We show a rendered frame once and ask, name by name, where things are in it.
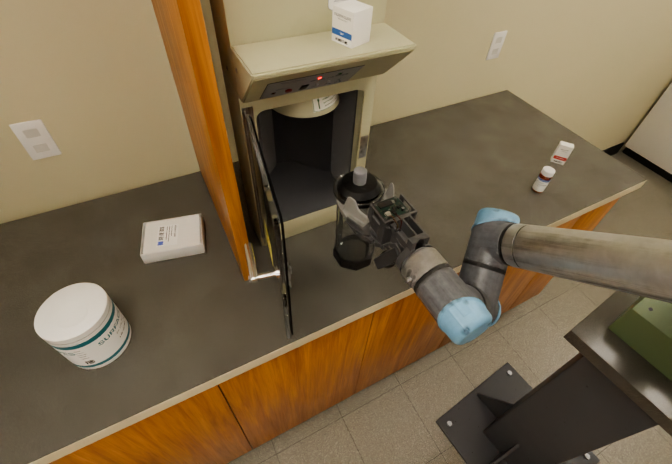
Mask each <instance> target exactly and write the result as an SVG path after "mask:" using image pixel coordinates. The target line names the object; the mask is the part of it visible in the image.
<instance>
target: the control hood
mask: <svg viewBox="0 0 672 464"><path fill-rule="evenodd" d="M415 48H416V45H415V43H413V42H412V41H410V40H409V39H408V38H406V37H405V36H403V35H402V34H400V33H399V32H397V31H396V30H394V29H393V28H391V27H390V26H388V25H387V24H385V23H379V24H372V25H371V31H370V40H369V42H367V43H365V44H362V45H360V46H357V47H355V48H352V49H350V48H348V47H346V46H344V45H341V44H339V43H337V42H335V41H333V40H332V31H327V32H321V33H314V34H308V35H301V36H295V37H289V38H282V39H276V40H269V41H263V42H256V43H250V44H244V45H237V46H232V48H231V53H232V59H233V66H234V72H235V78H236V84H237V91H238V97H239V99H240V100H241V102H243V103H248V102H253V101H257V100H262V99H260V97H261V95H262V94H263V92H264V90H265V88H266V86H267V84H271V83H276V82H281V81H286V80H291V79H296V78H301V77H306V76H311V75H316V74H321V73H326V72H331V71H337V70H342V69H347V68H352V67H357V66H362V65H365V66H364V67H362V68H361V69H360V70H359V71H358V72H357V73H356V74H355V75H354V76H352V77H351V78H350V79H349V80H348V81H352V80H357V79H361V78H366V77H371V76H376V75H380V74H384V73H385V72H387V71H388V70H389V69H391V68H392V67H393V66H395V65H396V64H397V63H398V62H400V61H401V60H402V59H404V58H405V57H406V56H408V55H409V54H410V53H412V52H413V51H414V49H415Z"/></svg>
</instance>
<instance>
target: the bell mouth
mask: <svg viewBox="0 0 672 464"><path fill-rule="evenodd" d="M338 104H339V95H338V94H335V95H331V96H326V97H322V98H317V99H313V100H308V101H304V102H299V103H295V104H290V105H286V106H281V107H277V108H272V109H273V110H275V111H276V112H278V113H280V114H283V115H286V116H290V117H295V118H312V117H318V116H322V115H325V114H327V113H329V112H331V111H332V110H334V109H335V108H336V107H337V105H338Z"/></svg>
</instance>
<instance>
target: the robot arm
mask: <svg viewBox="0 0 672 464"><path fill-rule="evenodd" d="M404 200H405V201H406V202H407V204H408V205H409V206H410V207H411V211H410V210H409V209H408V208H407V207H406V206H405V205H404ZM336 203H337V206H338V208H339V210H340V212H341V214H342V216H343V217H344V219H345V220H346V222H347V224H348V225H349V227H350V228H351V229H352V231H353V232H354V233H355V234H356V235H357V236H358V237H359V238H361V239H363V240H366V241H367V242H369V243H370V244H372V243H374V244H375V245H374V246H375V247H380V248H381V249H382V250H383V249H385V248H387V250H386V251H383V252H382V253H381V254H380V255H379V256H378V257H376V258H374V262H375V264H376V267H377V269H381V268H392V267H393V266H394V265H395V264H396V266H397V268H398V269H399V270H400V272H401V274H402V276H403V277H404V278H405V282H406V283H407V284H409V285H410V286H411V288H412V289H413V290H414V292H415V293H416V295H417V296H418V298H419V299H420V300H421V302H422V303H423V304H424V306H425V307H426V308H427V310H428V311H429V313H430V314H431V315H432V317H433V318H434V319H435V321H436V322H437V323H438V326H439V328H440V329H441V330H442V331H443V332H444V333H446V335H447V336H448V337H449V338H450V340H451V341H452V342H453V343H454V344H457V345H463V344H465V343H467V342H470V341H472V340H474V339H475V338H477V337H478V336H479V335H481V334H482V333H483V332H484V331H485V330H487V329H488V327H491V326H493V325H494V324H495V323H496V322H497V321H498V320H499V318H500V315H501V305H500V302H499V300H498V299H499V296H500V292H501V288H502V285H503V281H504V277H505V274H506V271H507V267H508V266H512V267H516V268H520V269H525V270H529V271H533V272H538V273H542V274H546V275H551V276H555V277H559V278H564V279H568V280H573V281H577V282H581V283H586V284H590V285H594V286H599V287H603V288H607V289H612V290H616V291H621V292H625V293H629V294H634V295H638V296H642V297H647V298H651V299H656V300H660V301H664V302H669V303H672V240H668V239H659V238H650V237H640V236H631V235H622V234H613V233H603V232H594V231H585V230H575V229H566V228H557V227H547V226H538V225H529V224H519V223H520V218H519V216H517V215H516V214H514V213H512V212H509V211H506V210H502V209H496V208H482V209H480V210H479V211H478V213H477V216H476V219H475V222H474V225H473V226H472V228H471V231H472V232H471V236H470V239H469V243H468V246H467V250H466V253H465V257H464V260H463V263H462V266H461V270H460V273H459V276H458V275H457V273H456V272H455V271H454V270H453V269H452V268H451V267H450V265H449V264H448V262H447V261H446V260H445V259H444V258H443V257H442V256H441V254H440V253H439V252H438V251H437V250H436V249H435V248H433V247H432V246H431V245H430V244H429V243H428V241H429V238H430V237H429V235H428V234H427V233H426V232H425V231H424V230H423V229H422V227H421V226H420V225H419V224H418V223H417V222H416V220H415V218H416V215H417V210H416V209H415V208H414V207H413V205H412V204H411V203H410V202H409V201H408V200H407V199H406V198H405V197H404V195H403V194H402V193H401V194H400V197H399V198H398V197H397V196H394V184H393V183H390V185H389V187H388V189H386V188H385V193H384V197H383V199H382V201H380V202H377V203H374V204H370V207H369V211H368V217H367V216H366V215H365V214H364V213H363V212H361V211H360V210H359V208H358V205H357V203H356V201H355V200H354V199H353V198H352V197H348V198H347V200H346V202H345V204H344V205H343V204H341V203H340V202H339V201H338V200H337V199H336ZM368 218H369V219H368ZM369 220H370V225H371V227H369V226H368V225H367V223H369Z"/></svg>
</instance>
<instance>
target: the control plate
mask: <svg viewBox="0 0 672 464"><path fill-rule="evenodd" d="M364 66H365V65H362V66H357V67H352V68H347V69H342V70H337V71H331V72H326V73H321V74H316V75H311V76H306V77H301V78H296V79H291V80H286V81H281V82H276V83H271V84H267V86H266V88H265V90H264V92H263V94H262V95H261V97H260V99H265V98H269V97H274V96H279V95H283V94H288V93H286V92H285V90H287V89H292V91H291V92H289V93H293V92H298V91H302V90H307V89H312V88H317V87H321V86H326V85H331V84H336V83H340V82H339V80H338V79H340V78H342V79H341V82H345V81H348V80H349V79H350V78H351V77H352V76H354V75H355V74H356V73H357V72H358V71H359V70H360V69H361V68H362V67H364ZM341 72H342V74H341V75H337V74H338V73H341ZM318 77H322V78H321V79H317V78H318ZM327 81H330V84H328V83H326V82H327ZM317 83H320V84H319V86H317V85H315V84H317ZM307 84H309V86H308V87H307V88H306V89H302V90H299V88H300V87H301V86H302V85H307ZM273 92H276V93H275V94H272V95H271V93H273Z"/></svg>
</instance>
